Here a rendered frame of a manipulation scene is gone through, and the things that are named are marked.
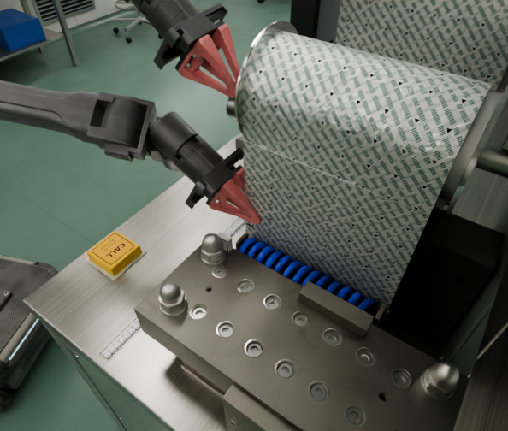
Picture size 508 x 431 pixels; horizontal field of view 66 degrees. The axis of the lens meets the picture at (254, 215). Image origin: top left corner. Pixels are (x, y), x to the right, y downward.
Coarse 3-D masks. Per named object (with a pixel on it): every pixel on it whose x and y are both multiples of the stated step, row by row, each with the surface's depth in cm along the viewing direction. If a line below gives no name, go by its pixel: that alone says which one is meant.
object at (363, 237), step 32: (256, 160) 51; (288, 160) 47; (256, 192) 55; (288, 192) 51; (320, 192) 47; (352, 192) 44; (288, 224) 55; (320, 224) 51; (352, 224) 47; (384, 224) 44; (416, 224) 42; (320, 256) 55; (352, 256) 51; (384, 256) 47; (352, 288) 55; (384, 288) 51
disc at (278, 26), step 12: (276, 24) 45; (288, 24) 47; (264, 36) 44; (252, 48) 44; (252, 60) 44; (240, 72) 44; (240, 84) 44; (240, 96) 45; (240, 108) 46; (240, 120) 47
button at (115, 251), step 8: (104, 240) 75; (112, 240) 75; (120, 240) 75; (128, 240) 75; (96, 248) 73; (104, 248) 73; (112, 248) 73; (120, 248) 73; (128, 248) 73; (136, 248) 74; (88, 256) 73; (96, 256) 72; (104, 256) 72; (112, 256) 72; (120, 256) 72; (128, 256) 73; (136, 256) 74; (104, 264) 71; (112, 264) 71; (120, 264) 72; (112, 272) 71
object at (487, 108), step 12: (492, 96) 36; (480, 108) 36; (492, 108) 35; (480, 120) 35; (468, 132) 35; (480, 132) 35; (468, 144) 35; (456, 156) 36; (468, 156) 36; (456, 168) 36; (456, 180) 37; (444, 192) 39
